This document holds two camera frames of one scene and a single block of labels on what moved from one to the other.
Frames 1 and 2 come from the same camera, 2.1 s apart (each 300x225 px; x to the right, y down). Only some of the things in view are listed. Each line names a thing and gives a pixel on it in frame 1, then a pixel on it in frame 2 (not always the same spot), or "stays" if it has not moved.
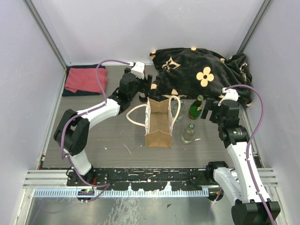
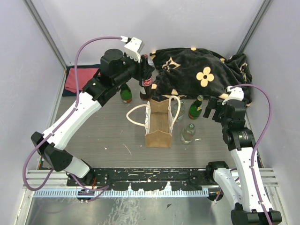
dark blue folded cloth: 67,93 stays
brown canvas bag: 158,125 stays
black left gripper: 146,86 to 139,66
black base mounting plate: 143,179 stays
